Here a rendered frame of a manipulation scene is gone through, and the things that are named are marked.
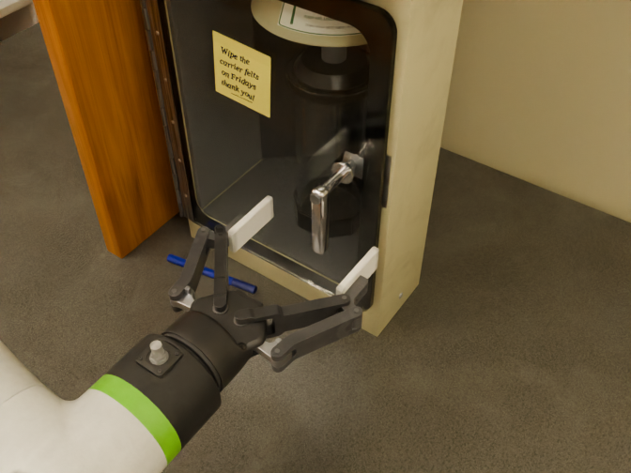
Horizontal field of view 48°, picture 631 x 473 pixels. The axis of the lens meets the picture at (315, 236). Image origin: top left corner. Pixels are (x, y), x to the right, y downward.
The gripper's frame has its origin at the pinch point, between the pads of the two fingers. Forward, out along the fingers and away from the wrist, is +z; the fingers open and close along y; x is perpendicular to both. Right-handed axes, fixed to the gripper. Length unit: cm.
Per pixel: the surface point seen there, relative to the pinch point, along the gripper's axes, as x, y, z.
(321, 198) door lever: -5.9, -0.8, 0.0
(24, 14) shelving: 32, 121, 48
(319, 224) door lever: -2.2, -0.6, -0.1
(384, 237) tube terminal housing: 2.3, -5.1, 6.1
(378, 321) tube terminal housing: 17.1, -5.4, 6.2
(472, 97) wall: 11, 4, 49
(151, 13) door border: -15.9, 25.2, 5.0
